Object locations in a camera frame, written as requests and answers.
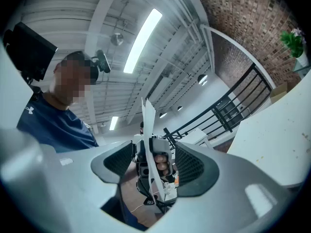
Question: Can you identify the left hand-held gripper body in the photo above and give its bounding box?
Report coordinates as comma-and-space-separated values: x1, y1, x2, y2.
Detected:
132, 133, 176, 179

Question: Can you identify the person's navy shirt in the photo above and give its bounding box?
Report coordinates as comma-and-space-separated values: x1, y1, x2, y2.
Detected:
16, 92, 100, 154

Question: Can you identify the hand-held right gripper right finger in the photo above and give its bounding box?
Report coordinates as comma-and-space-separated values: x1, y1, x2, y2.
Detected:
148, 141, 304, 233

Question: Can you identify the long ceiling light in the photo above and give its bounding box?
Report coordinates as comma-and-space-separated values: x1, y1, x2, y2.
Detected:
122, 8, 163, 74

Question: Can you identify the white pipe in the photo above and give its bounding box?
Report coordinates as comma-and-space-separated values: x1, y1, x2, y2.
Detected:
199, 24, 277, 90

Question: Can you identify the person's left hand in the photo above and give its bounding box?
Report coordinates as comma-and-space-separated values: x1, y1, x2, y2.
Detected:
154, 153, 171, 177

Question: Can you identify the white table with crumbs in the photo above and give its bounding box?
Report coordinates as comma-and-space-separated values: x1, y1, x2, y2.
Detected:
226, 69, 311, 189

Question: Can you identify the person's head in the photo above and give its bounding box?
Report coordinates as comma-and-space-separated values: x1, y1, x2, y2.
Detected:
49, 51, 100, 111

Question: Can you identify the small white table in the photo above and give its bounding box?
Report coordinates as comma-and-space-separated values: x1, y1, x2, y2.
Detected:
180, 127, 215, 150

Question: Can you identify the white cleaning wipe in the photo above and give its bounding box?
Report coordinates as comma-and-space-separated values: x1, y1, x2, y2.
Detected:
141, 97, 166, 205

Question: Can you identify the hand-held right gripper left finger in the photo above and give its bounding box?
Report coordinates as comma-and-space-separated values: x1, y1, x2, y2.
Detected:
0, 129, 149, 233

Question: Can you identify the black metal railing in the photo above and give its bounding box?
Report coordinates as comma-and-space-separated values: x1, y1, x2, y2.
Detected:
163, 62, 273, 152

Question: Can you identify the round silver ceiling fixture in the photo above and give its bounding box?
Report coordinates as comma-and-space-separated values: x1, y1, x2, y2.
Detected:
110, 32, 124, 46

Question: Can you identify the green potted plant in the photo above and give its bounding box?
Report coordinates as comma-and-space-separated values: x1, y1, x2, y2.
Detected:
279, 27, 310, 67

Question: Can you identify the short ceiling light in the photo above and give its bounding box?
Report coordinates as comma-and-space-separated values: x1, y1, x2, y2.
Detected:
109, 116, 119, 131

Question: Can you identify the brown cardboard box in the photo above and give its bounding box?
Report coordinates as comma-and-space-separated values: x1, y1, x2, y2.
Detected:
269, 81, 289, 104

